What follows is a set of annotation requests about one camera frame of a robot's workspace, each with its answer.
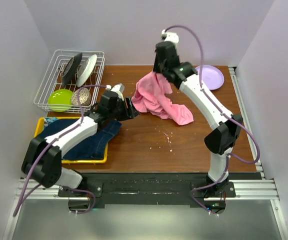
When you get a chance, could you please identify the pink t-shirt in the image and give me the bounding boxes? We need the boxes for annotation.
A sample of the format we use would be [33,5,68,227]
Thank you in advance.
[131,71,194,126]

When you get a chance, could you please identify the dark blue denim jeans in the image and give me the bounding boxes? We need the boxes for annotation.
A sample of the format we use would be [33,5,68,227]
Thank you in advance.
[38,118,122,161]

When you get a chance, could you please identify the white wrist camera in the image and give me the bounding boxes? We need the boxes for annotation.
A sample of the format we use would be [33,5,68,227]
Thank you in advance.
[161,29,179,47]
[106,83,125,98]

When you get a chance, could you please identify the white plate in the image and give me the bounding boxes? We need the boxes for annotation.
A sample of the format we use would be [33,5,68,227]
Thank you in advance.
[76,54,97,87]

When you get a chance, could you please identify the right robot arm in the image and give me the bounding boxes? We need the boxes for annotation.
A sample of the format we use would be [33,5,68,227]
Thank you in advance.
[153,41,243,197]

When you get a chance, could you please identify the lilac plastic plate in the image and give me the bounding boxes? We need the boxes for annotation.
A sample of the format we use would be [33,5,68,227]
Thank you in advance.
[202,65,224,91]

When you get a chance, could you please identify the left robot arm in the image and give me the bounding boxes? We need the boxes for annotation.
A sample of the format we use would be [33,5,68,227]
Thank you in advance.
[21,91,139,196]

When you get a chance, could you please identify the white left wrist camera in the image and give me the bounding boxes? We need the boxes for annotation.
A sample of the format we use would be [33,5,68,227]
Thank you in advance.
[106,83,125,98]

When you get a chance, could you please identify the blue patterned cloth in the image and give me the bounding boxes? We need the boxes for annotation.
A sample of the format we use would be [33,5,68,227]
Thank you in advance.
[43,117,58,129]

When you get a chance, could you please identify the white wire dish rack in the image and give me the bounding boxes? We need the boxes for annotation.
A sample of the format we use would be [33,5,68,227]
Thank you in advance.
[34,49,105,114]

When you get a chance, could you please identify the aluminium frame rail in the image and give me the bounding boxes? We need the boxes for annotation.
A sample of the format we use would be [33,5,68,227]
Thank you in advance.
[2,178,288,240]

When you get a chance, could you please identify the yellow plastic tray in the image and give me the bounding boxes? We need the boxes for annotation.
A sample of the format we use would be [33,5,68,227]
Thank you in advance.
[35,116,108,165]

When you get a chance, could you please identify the green plastic bowl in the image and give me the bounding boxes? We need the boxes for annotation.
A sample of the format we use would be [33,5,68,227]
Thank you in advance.
[48,89,73,112]

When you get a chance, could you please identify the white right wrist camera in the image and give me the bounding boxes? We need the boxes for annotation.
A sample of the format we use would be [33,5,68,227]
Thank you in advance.
[161,29,179,47]

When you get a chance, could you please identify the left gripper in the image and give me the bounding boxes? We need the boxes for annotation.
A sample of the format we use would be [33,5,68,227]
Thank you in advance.
[108,96,140,121]

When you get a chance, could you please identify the patterned ceramic cup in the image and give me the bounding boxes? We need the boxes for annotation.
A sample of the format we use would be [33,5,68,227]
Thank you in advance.
[71,88,92,106]

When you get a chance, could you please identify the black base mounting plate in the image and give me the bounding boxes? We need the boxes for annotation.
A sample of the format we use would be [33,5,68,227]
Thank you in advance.
[58,172,235,209]

